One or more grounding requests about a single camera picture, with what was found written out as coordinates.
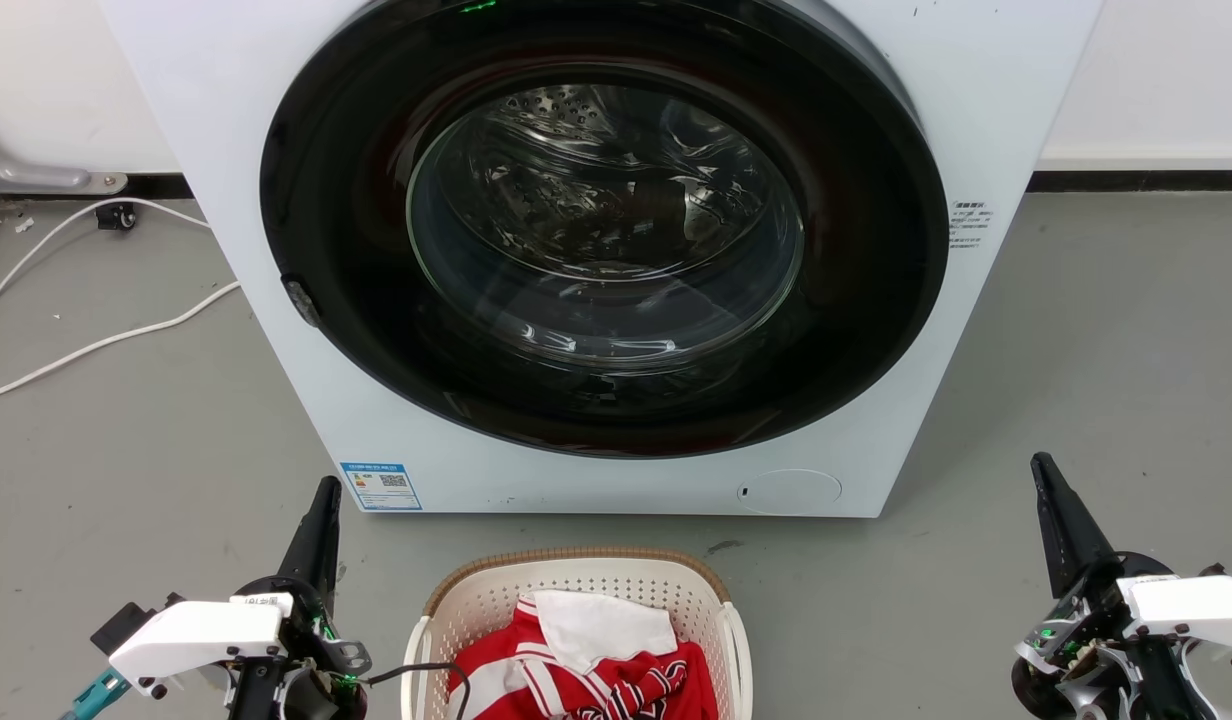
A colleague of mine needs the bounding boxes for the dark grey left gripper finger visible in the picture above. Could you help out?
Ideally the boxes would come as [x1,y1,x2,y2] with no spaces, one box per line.
[276,476,344,613]

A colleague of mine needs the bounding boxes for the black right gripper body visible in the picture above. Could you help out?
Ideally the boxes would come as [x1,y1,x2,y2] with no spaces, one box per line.
[1010,550,1177,720]

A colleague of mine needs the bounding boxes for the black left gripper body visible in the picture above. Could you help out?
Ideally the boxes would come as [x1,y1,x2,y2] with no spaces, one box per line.
[228,574,374,720]

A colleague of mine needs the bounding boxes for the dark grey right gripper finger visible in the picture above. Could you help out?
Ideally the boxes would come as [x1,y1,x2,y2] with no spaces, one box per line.
[1030,452,1119,599]

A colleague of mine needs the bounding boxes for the white plastic laundry basket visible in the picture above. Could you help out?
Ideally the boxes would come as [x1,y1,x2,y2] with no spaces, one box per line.
[400,546,754,720]

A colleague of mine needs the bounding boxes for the blue energy label sticker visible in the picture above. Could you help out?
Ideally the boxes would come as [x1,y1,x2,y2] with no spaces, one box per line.
[340,461,424,513]

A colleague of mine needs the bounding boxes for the teal plastic connector piece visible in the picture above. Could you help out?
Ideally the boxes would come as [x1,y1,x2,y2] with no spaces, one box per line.
[60,668,133,720]

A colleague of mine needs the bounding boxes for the round white filter cover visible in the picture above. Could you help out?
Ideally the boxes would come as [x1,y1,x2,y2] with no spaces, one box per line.
[736,468,844,517]

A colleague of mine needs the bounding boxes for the black round washing machine door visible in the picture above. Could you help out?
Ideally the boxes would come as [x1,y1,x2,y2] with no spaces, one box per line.
[259,0,951,459]

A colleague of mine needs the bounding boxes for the red white striped garment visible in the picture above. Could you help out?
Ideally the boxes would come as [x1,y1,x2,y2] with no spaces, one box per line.
[446,597,720,720]

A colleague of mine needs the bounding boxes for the small white warning sticker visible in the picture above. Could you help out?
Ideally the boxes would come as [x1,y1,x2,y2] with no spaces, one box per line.
[948,199,997,251]

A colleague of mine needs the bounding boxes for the white front-load washing machine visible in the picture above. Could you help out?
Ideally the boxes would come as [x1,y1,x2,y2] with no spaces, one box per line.
[98,0,1107,519]

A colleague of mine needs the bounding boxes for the steel washing machine drum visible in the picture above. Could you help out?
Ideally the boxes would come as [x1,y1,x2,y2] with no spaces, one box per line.
[406,83,806,365]

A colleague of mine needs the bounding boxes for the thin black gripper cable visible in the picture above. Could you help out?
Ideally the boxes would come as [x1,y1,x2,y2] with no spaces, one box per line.
[361,661,473,720]

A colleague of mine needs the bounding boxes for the grey door handle latch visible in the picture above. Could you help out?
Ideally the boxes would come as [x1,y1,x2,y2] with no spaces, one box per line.
[282,277,324,329]

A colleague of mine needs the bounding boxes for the white floor cable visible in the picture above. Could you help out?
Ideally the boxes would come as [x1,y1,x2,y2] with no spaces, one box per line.
[0,280,243,405]
[0,197,215,326]

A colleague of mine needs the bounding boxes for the grey metal floor bracket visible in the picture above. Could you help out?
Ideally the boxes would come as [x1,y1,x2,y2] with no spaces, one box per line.
[0,128,130,198]

